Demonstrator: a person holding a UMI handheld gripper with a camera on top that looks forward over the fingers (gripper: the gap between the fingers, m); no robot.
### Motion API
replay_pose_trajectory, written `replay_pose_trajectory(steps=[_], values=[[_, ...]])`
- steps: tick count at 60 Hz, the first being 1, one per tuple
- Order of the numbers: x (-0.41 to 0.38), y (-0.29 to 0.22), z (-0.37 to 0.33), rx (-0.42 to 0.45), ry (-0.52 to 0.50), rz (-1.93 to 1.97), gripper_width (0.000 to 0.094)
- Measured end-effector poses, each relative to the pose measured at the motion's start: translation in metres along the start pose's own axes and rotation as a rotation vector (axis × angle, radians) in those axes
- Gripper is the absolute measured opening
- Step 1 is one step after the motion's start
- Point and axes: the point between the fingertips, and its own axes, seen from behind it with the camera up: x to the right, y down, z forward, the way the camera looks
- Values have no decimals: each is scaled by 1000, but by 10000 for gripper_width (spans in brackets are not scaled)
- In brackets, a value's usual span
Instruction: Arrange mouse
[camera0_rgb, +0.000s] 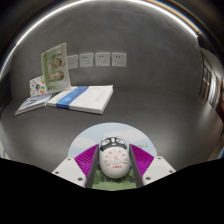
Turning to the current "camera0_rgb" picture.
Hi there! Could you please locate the grey striped book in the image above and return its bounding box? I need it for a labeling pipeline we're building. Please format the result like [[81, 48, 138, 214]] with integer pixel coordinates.
[[14, 92, 53, 117]]

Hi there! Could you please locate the white wall socket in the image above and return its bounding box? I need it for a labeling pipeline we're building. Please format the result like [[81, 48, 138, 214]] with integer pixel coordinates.
[[95, 51, 111, 67], [111, 52, 128, 68], [79, 52, 95, 69], [66, 54, 79, 70]]

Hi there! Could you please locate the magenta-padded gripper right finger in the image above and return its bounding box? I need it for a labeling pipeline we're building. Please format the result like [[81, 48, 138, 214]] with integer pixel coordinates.
[[128, 143, 177, 189]]

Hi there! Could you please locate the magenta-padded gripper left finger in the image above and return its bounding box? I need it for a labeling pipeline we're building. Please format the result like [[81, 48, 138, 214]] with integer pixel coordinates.
[[52, 143, 101, 190]]

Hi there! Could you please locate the round landscape-print mouse pad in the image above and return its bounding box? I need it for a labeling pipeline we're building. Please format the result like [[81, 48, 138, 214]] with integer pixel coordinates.
[[67, 122, 158, 192]]

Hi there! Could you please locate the white panda-print computer mouse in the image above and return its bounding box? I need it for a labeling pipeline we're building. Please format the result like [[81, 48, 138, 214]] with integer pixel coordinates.
[[98, 135, 130, 179]]

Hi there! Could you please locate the small colourful illustrated card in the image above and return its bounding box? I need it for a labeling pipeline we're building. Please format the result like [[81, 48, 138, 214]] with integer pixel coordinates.
[[28, 74, 47, 98]]

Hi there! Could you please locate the white book with blue band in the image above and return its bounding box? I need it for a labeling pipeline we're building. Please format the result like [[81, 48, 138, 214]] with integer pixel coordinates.
[[46, 84, 114, 115]]

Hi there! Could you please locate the green food menu sign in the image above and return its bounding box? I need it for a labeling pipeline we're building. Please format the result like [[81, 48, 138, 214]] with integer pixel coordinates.
[[40, 42, 73, 94]]

